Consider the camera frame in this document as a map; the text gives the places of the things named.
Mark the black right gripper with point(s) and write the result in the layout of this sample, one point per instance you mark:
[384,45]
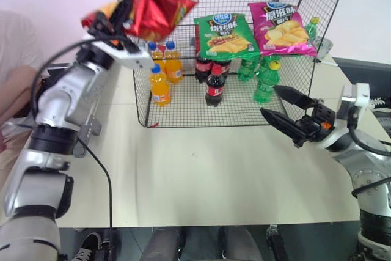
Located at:
[320,117]

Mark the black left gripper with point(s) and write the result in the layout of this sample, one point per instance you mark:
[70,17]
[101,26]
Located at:
[102,25]

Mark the red chip bag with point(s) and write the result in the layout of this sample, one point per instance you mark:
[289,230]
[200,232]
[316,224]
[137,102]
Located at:
[155,13]

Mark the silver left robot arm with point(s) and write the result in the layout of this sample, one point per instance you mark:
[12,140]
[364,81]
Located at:
[61,96]

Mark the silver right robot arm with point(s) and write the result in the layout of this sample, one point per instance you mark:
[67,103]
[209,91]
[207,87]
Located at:
[366,169]

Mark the green soda bottle yellow cap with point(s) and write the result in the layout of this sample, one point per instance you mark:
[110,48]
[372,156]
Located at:
[267,85]

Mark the orange soda bottle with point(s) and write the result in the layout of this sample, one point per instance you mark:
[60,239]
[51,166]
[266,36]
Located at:
[159,88]
[173,67]
[156,54]

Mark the clear plastic piece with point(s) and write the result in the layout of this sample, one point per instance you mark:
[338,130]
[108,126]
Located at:
[324,47]

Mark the cola bottle red label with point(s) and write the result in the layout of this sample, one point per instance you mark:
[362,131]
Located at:
[223,67]
[215,88]
[203,67]

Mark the pink chip bag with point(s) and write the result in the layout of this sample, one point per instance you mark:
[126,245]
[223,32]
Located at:
[282,28]

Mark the small green soda bottle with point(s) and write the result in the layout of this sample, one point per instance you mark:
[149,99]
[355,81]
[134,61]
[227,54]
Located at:
[312,30]

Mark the green chip bag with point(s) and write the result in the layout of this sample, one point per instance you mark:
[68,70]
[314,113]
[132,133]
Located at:
[224,36]

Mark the person in white shirt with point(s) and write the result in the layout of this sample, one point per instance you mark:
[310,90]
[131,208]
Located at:
[15,44]

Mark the dark grey rounded shape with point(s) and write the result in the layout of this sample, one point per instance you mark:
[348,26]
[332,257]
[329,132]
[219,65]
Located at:
[162,245]

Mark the black shoe white laces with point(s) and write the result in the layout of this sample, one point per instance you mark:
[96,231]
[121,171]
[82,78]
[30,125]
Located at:
[91,247]

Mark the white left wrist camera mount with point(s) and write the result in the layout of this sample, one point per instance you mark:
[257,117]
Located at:
[134,57]

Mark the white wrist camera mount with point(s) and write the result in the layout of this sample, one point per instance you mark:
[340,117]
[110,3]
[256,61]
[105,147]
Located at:
[362,96]
[134,57]

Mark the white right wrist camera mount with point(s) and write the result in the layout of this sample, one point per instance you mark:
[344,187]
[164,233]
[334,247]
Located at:
[362,96]

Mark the black bracket under table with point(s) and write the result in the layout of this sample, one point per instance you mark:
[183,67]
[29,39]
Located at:
[276,242]

